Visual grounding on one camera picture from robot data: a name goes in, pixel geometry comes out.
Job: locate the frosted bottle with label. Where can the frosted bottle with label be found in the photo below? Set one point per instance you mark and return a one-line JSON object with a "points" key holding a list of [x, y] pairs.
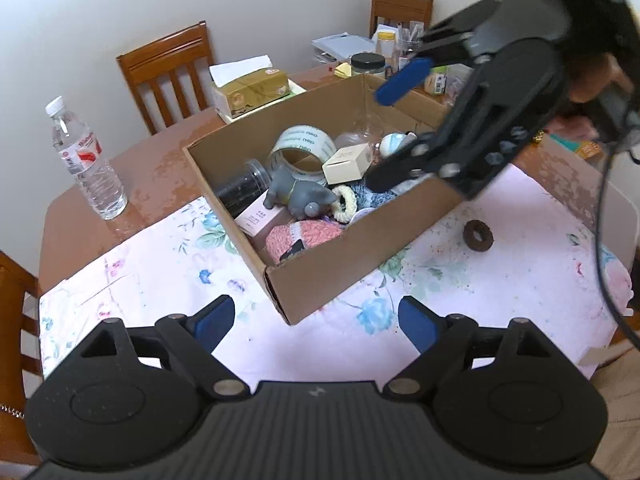
{"points": [[370, 122]]}

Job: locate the blue white ball toy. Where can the blue white ball toy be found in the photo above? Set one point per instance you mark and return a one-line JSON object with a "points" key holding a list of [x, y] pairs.
{"points": [[392, 144]]}

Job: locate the yellow tissue box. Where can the yellow tissue box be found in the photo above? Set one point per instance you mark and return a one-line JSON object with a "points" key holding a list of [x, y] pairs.
{"points": [[250, 90]]}

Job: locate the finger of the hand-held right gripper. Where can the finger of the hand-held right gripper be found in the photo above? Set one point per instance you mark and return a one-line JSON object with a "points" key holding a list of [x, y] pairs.
{"points": [[395, 167], [402, 80]]}

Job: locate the brown wooden chair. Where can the brown wooden chair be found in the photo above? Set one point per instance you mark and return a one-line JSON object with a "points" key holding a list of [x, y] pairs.
{"points": [[15, 310], [165, 50], [400, 7]]}

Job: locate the blue grey knitted sock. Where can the blue grey knitted sock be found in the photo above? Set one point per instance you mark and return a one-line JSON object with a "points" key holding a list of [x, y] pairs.
{"points": [[372, 195]]}

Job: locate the white papers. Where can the white papers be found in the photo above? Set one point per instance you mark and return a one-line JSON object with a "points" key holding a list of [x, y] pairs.
{"points": [[345, 45]]}

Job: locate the clear frosted plastic bottle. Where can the clear frosted plastic bottle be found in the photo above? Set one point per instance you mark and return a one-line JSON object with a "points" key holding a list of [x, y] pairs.
{"points": [[350, 144]]}

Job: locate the brown wooden desktop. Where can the brown wooden desktop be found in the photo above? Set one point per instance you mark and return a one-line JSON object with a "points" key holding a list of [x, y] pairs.
{"points": [[150, 160]]}

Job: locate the clear plastic water bottle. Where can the clear plastic water bottle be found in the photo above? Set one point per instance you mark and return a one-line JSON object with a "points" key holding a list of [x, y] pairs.
{"points": [[90, 165]]}

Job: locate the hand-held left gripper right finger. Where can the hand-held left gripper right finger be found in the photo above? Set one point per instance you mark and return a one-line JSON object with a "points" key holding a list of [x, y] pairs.
{"points": [[417, 325]]}

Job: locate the small clear jar black lid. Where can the small clear jar black lid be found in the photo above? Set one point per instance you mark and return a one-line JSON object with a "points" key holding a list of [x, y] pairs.
{"points": [[367, 62]]}

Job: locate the pink knitted sock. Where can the pink knitted sock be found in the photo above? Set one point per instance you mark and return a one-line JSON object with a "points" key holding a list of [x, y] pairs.
{"points": [[315, 232]]}

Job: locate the pink floral tablecloth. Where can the pink floral tablecloth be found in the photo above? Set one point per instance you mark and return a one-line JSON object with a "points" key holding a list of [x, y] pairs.
{"points": [[500, 300]]}

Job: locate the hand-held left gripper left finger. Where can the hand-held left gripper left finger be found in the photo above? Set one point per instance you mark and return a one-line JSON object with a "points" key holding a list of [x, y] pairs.
{"points": [[215, 320]]}

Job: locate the clear jar of black beads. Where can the clear jar of black beads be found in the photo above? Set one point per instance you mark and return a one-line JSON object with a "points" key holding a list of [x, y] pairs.
{"points": [[240, 190]]}

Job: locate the grey toy figure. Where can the grey toy figure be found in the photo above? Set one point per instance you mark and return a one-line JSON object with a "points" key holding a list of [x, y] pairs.
{"points": [[300, 192]]}

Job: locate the clear packing tape roll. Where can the clear packing tape roll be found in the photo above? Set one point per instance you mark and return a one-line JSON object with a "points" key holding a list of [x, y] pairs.
{"points": [[305, 142]]}

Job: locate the pink carton box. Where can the pink carton box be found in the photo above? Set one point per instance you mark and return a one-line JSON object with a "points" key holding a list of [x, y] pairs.
{"points": [[260, 220]]}

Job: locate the cream carton box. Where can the cream carton box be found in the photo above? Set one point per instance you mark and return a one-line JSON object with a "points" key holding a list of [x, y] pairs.
{"points": [[345, 167]]}

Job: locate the person's right hand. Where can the person's right hand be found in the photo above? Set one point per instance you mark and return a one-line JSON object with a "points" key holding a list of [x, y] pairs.
{"points": [[595, 77]]}

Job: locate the yellow fluffy scrunchie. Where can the yellow fluffy scrunchie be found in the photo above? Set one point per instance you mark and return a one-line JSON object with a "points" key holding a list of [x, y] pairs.
{"points": [[350, 205]]}

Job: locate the yellow sticky note pad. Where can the yellow sticky note pad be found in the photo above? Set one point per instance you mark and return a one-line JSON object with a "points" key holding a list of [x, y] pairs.
{"points": [[344, 70]]}

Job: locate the clear cup with pens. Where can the clear cup with pens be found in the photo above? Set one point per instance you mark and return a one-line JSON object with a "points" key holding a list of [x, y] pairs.
{"points": [[410, 42]]}

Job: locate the brown cardboard box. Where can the brown cardboard box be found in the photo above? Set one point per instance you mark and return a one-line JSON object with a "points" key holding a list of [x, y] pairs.
{"points": [[350, 260]]}

